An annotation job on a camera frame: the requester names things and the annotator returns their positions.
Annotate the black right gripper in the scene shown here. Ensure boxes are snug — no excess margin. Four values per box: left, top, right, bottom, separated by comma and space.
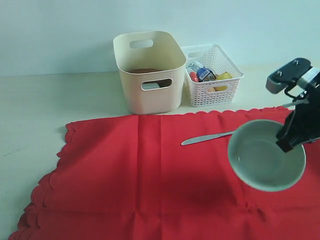
276, 85, 320, 153

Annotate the pale green ceramic bowl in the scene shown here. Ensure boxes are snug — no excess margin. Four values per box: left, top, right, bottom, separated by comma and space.
227, 119, 306, 192

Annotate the silver table knife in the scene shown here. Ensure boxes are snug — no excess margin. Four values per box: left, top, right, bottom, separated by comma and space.
180, 131, 235, 146

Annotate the yellow lemon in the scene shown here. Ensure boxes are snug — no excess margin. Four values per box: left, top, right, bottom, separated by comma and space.
214, 72, 233, 92

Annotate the red sausage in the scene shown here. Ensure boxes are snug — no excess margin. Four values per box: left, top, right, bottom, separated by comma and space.
189, 71, 199, 83

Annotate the stainless steel cup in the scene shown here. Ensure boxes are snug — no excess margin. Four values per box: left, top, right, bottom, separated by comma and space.
141, 82, 160, 91

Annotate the brown wooden plate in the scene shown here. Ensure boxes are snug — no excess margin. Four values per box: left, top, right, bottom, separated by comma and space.
129, 68, 160, 74

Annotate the red scalloped cloth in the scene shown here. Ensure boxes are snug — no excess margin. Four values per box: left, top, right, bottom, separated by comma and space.
10, 107, 320, 240

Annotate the white perforated plastic basket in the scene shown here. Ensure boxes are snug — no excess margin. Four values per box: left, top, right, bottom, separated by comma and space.
181, 44, 244, 107

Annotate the cream plastic storage bin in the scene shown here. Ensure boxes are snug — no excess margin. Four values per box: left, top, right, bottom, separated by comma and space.
113, 31, 187, 115

